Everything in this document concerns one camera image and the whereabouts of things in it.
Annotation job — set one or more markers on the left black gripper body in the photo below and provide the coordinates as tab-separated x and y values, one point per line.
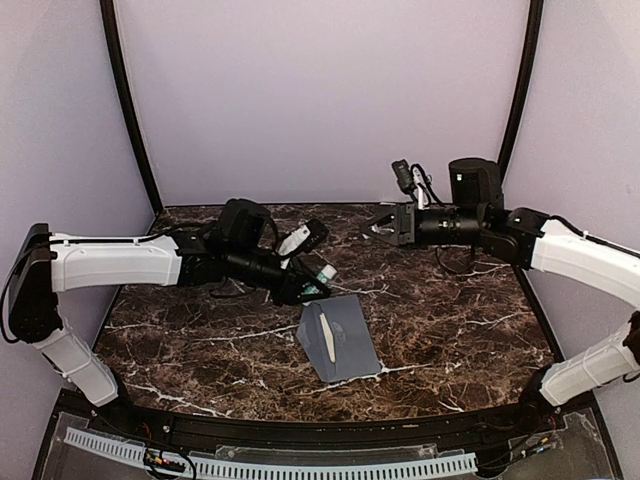
282	293

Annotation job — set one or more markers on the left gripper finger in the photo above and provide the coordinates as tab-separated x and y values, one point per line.
315	262
302	298

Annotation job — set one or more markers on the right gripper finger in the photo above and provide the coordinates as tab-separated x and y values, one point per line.
387	235
385	222

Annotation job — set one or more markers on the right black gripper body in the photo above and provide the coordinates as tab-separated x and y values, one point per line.
407	230

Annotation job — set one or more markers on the green white glue stick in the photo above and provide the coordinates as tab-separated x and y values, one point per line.
327	273

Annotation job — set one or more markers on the beige letter paper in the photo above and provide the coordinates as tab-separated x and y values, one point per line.
328	336

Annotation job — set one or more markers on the grey envelope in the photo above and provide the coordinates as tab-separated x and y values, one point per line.
355	352

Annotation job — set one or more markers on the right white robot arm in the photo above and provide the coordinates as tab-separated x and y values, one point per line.
526	239

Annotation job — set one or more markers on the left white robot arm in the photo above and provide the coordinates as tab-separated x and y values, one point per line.
187	255

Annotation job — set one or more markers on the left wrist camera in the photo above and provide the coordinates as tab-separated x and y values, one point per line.
304	239

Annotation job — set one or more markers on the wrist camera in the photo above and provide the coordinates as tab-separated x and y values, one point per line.
413	181
304	239

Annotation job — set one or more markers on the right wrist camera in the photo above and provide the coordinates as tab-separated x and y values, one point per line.
413	181

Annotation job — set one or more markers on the black front rail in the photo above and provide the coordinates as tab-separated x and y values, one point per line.
484	429

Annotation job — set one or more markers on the white slotted cable duct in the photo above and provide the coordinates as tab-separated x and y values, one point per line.
234	462

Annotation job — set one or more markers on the right black frame post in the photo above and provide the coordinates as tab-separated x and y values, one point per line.
521	89

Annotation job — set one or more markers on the black frame post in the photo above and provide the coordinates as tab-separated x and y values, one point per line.
521	89
128	109

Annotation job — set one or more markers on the left black frame post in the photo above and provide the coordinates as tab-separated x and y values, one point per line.
128	109

